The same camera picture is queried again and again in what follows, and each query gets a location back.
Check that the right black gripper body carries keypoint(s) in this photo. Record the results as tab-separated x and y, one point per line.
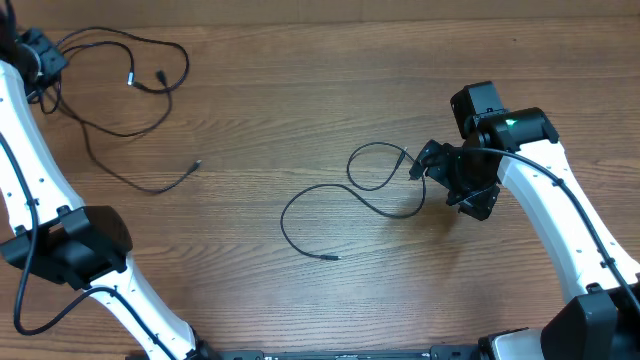
470	184

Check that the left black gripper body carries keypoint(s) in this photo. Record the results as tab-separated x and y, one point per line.
51	60

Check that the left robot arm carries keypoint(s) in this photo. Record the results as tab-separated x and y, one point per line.
57	237

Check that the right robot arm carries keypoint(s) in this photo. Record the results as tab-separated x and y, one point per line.
521	151

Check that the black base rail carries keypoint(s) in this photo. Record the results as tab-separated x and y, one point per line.
437	352

